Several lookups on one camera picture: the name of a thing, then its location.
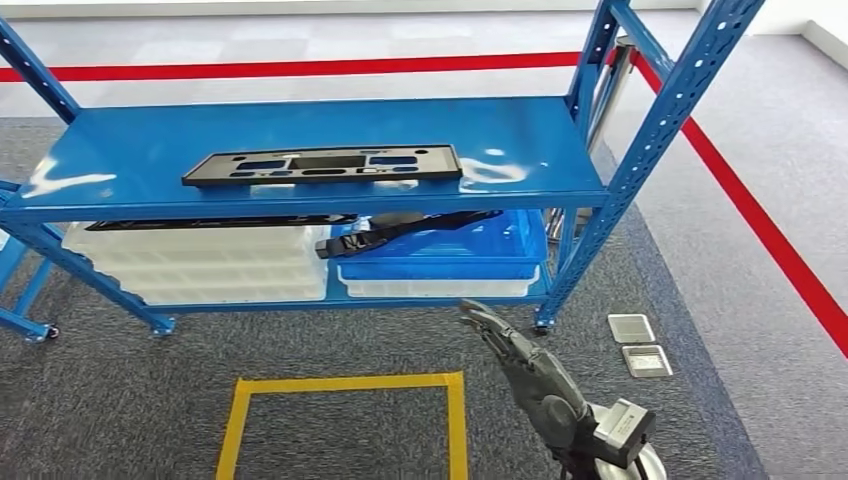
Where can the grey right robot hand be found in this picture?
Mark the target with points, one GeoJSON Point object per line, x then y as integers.
{"type": "Point", "coordinates": [543, 391]}

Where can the black perforated panel part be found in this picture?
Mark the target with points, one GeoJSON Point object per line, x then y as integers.
{"type": "Point", "coordinates": [212, 173]}

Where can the black elongated plastic part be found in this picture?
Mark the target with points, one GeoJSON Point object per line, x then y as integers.
{"type": "Point", "coordinates": [351, 244]}

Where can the blue metal shelf rack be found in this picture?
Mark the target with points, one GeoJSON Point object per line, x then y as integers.
{"type": "Point", "coordinates": [331, 126]}
{"type": "Point", "coordinates": [30, 324]}

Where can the silver floor outlet plate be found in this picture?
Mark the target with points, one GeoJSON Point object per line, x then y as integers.
{"type": "Point", "coordinates": [647, 362]}
{"type": "Point", "coordinates": [630, 328]}

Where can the white plastic bin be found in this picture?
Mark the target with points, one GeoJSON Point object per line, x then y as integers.
{"type": "Point", "coordinates": [430, 289]}

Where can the blue plastic bin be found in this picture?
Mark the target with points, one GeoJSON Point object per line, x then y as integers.
{"type": "Point", "coordinates": [464, 255]}

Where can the yellow floor tape square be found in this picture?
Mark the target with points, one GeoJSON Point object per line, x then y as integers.
{"type": "Point", "coordinates": [344, 383]}

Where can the red floor tape strip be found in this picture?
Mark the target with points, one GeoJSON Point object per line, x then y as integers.
{"type": "Point", "coordinates": [265, 68]}
{"type": "Point", "coordinates": [762, 228]}

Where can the white plastic tray stack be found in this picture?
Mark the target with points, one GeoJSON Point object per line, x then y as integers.
{"type": "Point", "coordinates": [199, 265]}

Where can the long black trim strip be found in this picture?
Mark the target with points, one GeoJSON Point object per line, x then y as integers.
{"type": "Point", "coordinates": [199, 223]}

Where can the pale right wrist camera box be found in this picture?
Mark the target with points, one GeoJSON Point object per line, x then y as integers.
{"type": "Point", "coordinates": [623, 427]}

